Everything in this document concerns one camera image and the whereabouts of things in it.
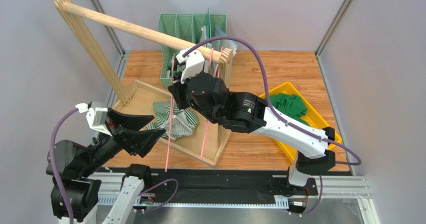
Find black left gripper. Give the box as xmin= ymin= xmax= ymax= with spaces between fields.
xmin=80 ymin=106 xmax=166 ymax=176

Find green white striped tank top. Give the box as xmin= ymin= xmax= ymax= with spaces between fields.
xmin=145 ymin=100 xmax=199 ymax=141

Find pink wire hanger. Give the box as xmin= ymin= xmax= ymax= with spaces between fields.
xmin=199 ymin=47 xmax=219 ymax=161

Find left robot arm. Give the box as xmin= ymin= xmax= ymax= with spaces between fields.
xmin=46 ymin=103 xmax=166 ymax=224

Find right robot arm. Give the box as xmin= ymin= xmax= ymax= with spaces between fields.
xmin=167 ymin=72 xmax=336 ymax=187

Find wooden clothes rack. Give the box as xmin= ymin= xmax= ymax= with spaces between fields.
xmin=54 ymin=0 xmax=231 ymax=168

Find white folders in organizer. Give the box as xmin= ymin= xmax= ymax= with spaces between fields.
xmin=193 ymin=9 xmax=239 ymax=56

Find mint green file organizer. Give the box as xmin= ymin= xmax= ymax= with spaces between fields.
xmin=157 ymin=7 xmax=239 ymax=89

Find yellow plastic tray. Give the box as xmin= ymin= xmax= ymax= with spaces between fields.
xmin=253 ymin=81 xmax=337 ymax=165

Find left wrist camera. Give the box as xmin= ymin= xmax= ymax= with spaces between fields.
xmin=75 ymin=101 xmax=112 ymax=136

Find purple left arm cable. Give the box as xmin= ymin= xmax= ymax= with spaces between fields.
xmin=49 ymin=108 xmax=81 ymax=224

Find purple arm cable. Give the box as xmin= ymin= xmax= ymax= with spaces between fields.
xmin=182 ymin=36 xmax=363 ymax=166
xmin=49 ymin=108 xmax=81 ymax=224

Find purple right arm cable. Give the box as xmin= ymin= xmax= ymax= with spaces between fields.
xmin=182 ymin=36 xmax=363 ymax=166

